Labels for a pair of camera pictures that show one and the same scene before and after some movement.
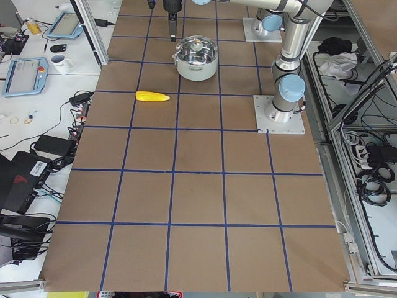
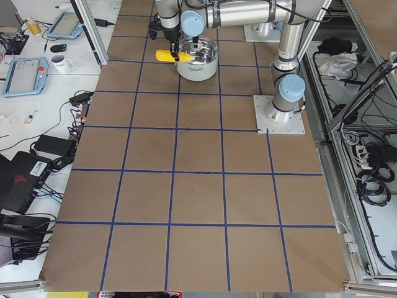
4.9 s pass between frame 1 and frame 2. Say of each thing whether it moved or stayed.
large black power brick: stayed
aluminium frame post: stayed
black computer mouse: stayed
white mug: stayed
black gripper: moved
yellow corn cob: moved
